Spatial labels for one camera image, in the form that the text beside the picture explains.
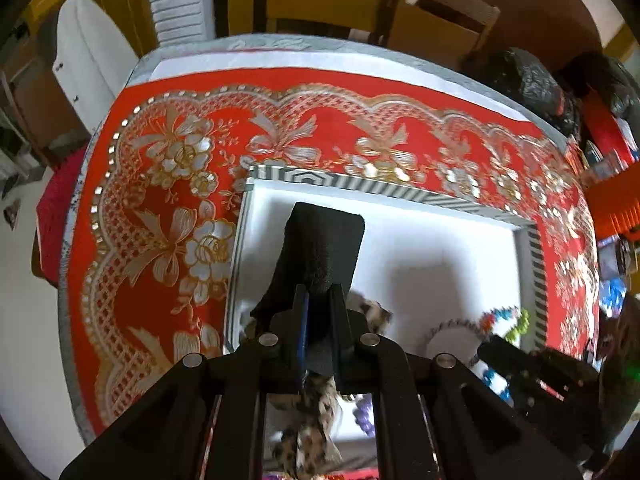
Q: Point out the black plastic bag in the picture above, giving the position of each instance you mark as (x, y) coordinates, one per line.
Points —
(530, 85)
(605, 77)

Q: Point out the white ironing board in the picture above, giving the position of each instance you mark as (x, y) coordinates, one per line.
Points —
(90, 55)

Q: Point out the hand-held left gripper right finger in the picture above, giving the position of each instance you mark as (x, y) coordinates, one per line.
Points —
(338, 320)

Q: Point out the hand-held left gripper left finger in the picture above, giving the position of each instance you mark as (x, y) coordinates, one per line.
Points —
(302, 340)

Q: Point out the white louvered door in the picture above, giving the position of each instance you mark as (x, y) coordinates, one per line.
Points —
(180, 0)

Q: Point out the black foam hair piece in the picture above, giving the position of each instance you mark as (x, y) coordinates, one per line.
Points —
(320, 245)

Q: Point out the red box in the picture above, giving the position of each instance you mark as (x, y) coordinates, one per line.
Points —
(607, 130)

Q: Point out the red floral tablecloth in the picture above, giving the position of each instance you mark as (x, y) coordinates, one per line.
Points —
(150, 270)

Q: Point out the red stool cushion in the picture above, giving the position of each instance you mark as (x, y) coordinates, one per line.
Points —
(57, 215)

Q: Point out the white tray with striped rim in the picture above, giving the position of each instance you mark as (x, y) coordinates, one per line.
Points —
(425, 250)

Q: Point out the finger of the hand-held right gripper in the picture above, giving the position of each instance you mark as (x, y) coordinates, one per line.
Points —
(502, 360)

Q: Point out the wooden chair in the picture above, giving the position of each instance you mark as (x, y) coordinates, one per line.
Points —
(440, 7)

